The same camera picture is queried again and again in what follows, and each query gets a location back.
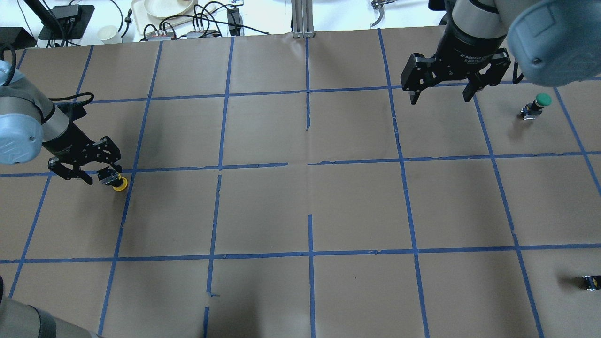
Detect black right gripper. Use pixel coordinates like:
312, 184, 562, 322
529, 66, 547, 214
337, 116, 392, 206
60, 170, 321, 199
400, 48, 511, 105

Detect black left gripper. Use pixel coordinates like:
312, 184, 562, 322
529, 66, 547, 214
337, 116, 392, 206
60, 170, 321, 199
47, 136, 122, 185

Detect yellow push button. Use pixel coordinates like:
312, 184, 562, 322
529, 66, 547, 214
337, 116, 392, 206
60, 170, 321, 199
97, 167, 128, 191

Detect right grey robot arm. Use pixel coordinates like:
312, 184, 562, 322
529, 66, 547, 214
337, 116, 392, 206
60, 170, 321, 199
400, 0, 601, 104

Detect green push button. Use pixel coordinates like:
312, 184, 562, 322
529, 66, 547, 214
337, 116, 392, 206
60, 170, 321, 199
519, 93, 553, 121

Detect white paper cup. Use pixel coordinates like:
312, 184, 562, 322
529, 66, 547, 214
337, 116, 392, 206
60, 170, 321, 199
97, 25, 122, 45

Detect beige tray with plate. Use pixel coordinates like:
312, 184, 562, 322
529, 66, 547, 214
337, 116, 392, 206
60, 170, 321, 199
131, 0, 198, 34

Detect black camera stand base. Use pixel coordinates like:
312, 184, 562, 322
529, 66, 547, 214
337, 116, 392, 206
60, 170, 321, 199
36, 5, 95, 40

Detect aluminium frame post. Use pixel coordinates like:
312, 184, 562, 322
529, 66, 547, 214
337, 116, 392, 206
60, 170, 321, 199
291, 0, 315, 38

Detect small black switch block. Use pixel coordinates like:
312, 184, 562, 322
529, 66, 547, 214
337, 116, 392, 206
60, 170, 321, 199
581, 275, 601, 291

